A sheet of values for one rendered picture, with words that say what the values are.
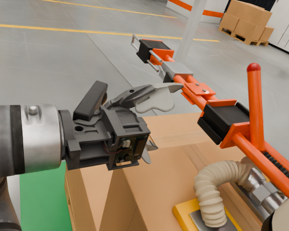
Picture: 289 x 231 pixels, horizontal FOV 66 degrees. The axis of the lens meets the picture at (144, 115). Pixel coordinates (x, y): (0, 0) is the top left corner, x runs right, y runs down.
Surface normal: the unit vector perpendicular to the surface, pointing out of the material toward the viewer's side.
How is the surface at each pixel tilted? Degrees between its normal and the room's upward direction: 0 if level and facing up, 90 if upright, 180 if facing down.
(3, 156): 70
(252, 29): 90
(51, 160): 90
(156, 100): 31
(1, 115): 8
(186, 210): 0
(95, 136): 2
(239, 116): 0
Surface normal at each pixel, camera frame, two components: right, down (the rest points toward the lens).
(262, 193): -0.65, -0.33
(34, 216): 0.23, -0.79
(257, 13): -0.86, 0.11
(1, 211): 0.64, -0.77
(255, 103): -0.40, 0.05
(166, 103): -0.25, -0.63
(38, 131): 0.46, -0.29
